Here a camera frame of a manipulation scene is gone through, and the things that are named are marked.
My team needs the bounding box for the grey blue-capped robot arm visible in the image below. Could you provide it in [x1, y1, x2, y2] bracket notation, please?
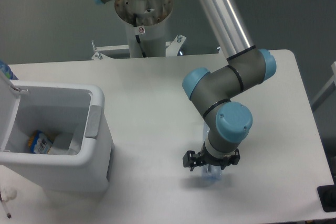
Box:
[94, 0, 277, 169]

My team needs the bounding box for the white frame right edge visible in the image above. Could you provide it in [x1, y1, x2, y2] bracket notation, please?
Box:
[311, 61, 335, 112]

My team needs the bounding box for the blue yellow snack wrapper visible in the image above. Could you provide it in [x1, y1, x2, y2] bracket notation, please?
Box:
[27, 130, 55, 154]

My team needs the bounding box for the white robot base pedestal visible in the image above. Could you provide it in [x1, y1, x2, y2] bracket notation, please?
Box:
[91, 0, 186, 60]

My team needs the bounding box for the black device at table corner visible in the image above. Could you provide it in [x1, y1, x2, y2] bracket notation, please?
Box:
[317, 185, 335, 212]

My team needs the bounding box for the white crumpled paper ball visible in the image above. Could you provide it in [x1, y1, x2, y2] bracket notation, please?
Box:
[1, 187, 17, 202]

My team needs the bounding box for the blue patterned object left edge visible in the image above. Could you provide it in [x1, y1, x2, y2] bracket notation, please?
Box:
[0, 60, 18, 80]

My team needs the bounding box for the white pen black tip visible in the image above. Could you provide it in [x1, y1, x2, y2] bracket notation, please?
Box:
[0, 193, 12, 219]

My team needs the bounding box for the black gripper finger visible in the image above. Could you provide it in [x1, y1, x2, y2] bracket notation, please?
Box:
[183, 151, 207, 172]
[219, 148, 240, 170]

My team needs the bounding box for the black cable on pedestal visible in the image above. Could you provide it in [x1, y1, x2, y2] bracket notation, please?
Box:
[133, 13, 147, 58]

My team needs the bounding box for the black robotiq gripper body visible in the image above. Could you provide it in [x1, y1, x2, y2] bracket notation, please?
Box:
[201, 150, 223, 166]

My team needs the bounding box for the clear blue plastic bottle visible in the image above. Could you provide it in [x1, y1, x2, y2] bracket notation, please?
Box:
[202, 122, 222, 182]

